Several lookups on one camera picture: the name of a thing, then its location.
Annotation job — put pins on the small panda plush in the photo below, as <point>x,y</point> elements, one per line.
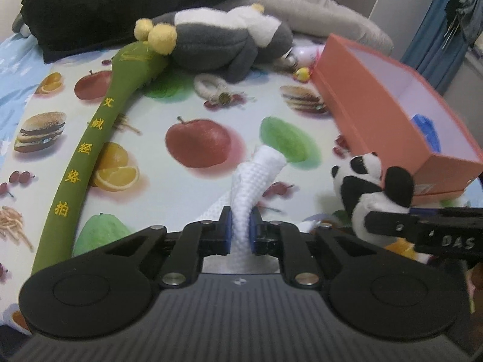
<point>362,186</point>

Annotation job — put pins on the black garment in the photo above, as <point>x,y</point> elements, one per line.
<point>132,7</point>

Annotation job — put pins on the grey white penguin plush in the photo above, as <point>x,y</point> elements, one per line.
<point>208,39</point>

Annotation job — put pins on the blue curtain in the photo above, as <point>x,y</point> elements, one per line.
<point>435,52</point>

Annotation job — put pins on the hanging clothes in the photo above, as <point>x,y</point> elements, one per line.
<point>464,17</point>

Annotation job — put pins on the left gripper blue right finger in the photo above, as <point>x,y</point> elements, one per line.
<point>284,241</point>

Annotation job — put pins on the white knitted cloth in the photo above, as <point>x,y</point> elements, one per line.
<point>249,181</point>

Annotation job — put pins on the pink cardboard box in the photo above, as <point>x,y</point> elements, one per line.
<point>372,99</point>

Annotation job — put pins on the green massage stick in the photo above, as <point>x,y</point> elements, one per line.
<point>133,66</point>

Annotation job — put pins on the fruit print table sheet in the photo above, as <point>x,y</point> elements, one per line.
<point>167,160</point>

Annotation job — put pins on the small yellow chick toy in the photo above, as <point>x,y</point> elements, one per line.
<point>302,75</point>

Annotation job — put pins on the blue plastic packaging bag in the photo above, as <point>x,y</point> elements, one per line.
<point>427,128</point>

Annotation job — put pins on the white spray bottle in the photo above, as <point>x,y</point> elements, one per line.
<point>304,56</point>

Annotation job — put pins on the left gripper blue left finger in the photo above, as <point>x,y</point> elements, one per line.
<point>188,248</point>

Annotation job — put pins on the white hair scrunchie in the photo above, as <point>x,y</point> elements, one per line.
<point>210,87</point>

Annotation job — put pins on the grey quilted blanket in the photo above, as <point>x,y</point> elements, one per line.
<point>320,18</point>

